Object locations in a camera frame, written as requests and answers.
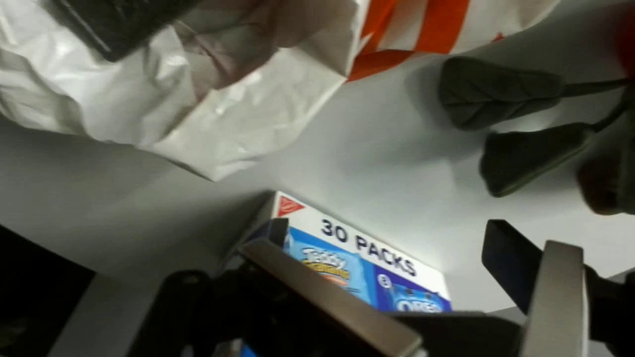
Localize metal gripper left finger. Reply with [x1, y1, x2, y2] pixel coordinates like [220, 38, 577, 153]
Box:
[236, 217, 424, 357]

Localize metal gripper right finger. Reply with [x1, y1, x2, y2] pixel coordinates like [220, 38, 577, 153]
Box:
[482, 219, 591, 357]

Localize white orange plastic bag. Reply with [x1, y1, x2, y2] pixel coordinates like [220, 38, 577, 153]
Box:
[0, 0, 565, 185]

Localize blue snack pack box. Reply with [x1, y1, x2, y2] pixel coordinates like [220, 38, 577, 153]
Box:
[222, 189, 456, 357]

